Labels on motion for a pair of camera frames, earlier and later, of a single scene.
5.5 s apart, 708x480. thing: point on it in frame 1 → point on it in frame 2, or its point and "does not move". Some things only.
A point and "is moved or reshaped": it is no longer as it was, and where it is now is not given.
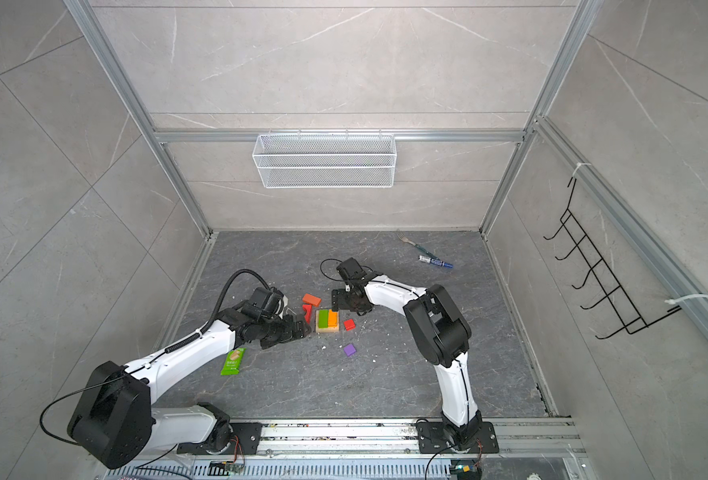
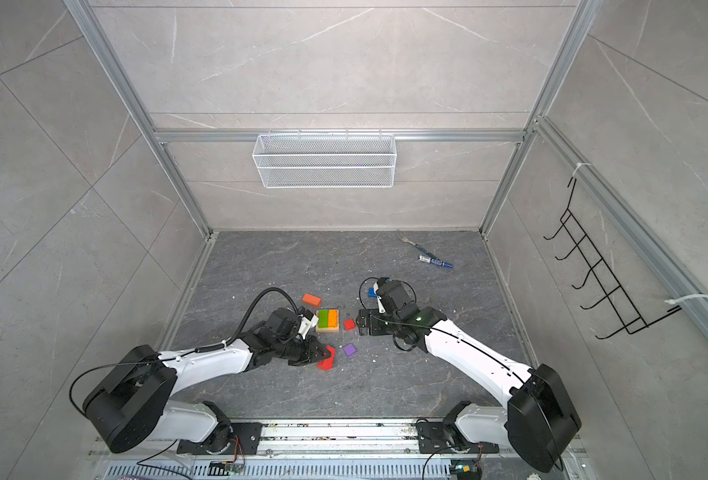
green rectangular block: (323, 318) does not move
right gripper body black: (346, 302) → (380, 323)
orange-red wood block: (313, 300) does not move
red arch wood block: (308, 312) is moved or reshaped
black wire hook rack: (592, 260) does not move
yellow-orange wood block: (333, 318) does not move
